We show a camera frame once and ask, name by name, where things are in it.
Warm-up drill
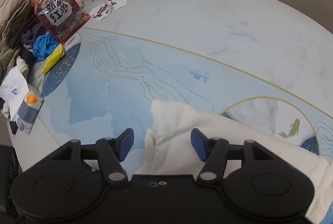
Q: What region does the white printed sweatshirt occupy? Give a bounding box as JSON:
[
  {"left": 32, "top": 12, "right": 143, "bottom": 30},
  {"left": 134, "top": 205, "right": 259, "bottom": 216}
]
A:
[{"left": 135, "top": 99, "right": 333, "bottom": 224}]

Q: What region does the beige clothes pile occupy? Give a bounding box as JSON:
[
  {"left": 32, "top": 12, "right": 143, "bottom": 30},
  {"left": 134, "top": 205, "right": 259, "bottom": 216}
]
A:
[{"left": 1, "top": 0, "right": 37, "bottom": 49}]

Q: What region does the yellow packet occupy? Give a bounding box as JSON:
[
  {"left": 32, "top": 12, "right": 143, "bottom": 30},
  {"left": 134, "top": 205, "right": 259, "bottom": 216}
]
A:
[{"left": 41, "top": 44, "right": 65, "bottom": 75}]

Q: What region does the white plastic bag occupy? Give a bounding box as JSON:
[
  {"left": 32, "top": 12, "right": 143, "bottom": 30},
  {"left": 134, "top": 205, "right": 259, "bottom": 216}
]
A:
[{"left": 1, "top": 66, "right": 29, "bottom": 121}]

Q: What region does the blue crumpled cloth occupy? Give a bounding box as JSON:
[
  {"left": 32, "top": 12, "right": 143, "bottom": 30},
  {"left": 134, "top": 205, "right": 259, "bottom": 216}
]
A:
[{"left": 32, "top": 33, "right": 58, "bottom": 61}]

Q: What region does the white paper with seed shells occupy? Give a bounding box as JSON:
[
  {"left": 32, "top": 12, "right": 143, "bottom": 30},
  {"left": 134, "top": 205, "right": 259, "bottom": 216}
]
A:
[{"left": 89, "top": 0, "right": 127, "bottom": 22}]

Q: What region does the red dates snack bag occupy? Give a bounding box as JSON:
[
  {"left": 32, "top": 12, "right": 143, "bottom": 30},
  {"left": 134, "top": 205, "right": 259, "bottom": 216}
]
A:
[{"left": 31, "top": 0, "right": 90, "bottom": 44}]

